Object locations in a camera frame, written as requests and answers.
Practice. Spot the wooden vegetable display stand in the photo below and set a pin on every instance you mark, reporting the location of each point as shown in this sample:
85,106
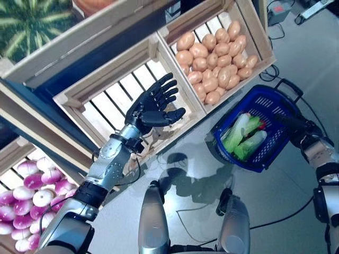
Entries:
39,124

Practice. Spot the wooden pumpkin crate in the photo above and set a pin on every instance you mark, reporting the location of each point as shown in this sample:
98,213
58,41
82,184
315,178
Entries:
66,50

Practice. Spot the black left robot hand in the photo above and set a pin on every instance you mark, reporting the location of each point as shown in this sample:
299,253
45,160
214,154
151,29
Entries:
148,105

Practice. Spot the grey box red button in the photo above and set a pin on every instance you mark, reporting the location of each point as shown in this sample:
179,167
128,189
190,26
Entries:
278,13

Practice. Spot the orange pumpkin green stem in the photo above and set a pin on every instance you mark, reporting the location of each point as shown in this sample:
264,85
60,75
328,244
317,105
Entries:
92,3

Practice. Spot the blue plastic shopping basket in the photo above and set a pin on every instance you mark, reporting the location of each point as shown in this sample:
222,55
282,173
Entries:
238,164

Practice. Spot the silver right robot leg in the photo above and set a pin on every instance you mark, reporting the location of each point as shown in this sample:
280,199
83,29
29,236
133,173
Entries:
235,230

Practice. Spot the large napa cabbage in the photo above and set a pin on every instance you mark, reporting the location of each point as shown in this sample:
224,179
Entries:
235,132

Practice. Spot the purple white onion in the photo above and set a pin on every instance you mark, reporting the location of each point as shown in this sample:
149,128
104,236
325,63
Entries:
51,176
42,197
26,168
45,164
33,181
63,187

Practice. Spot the wooden potato crate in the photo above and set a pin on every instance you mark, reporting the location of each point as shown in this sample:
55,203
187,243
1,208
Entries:
254,31

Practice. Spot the large green striped pumpkin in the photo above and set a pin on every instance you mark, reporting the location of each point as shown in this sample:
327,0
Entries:
31,26

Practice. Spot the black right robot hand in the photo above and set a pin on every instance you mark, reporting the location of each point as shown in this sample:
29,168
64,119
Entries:
299,129

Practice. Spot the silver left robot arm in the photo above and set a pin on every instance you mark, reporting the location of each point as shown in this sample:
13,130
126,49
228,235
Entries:
111,164

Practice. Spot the brown potato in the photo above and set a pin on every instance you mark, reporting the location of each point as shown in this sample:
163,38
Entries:
212,98
251,61
234,29
194,77
223,75
199,92
185,41
210,84
234,83

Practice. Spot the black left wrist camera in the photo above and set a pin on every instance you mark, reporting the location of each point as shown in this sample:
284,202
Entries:
137,145

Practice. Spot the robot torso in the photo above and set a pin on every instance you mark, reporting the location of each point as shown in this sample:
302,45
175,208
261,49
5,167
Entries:
193,250

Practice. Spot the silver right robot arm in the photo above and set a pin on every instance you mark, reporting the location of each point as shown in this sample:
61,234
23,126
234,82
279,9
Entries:
320,153

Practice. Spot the red pepper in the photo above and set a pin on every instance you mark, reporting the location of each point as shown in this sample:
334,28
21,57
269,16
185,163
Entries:
262,125

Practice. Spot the wooden slatted cabbage crate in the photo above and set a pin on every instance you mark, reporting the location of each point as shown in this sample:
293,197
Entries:
106,74

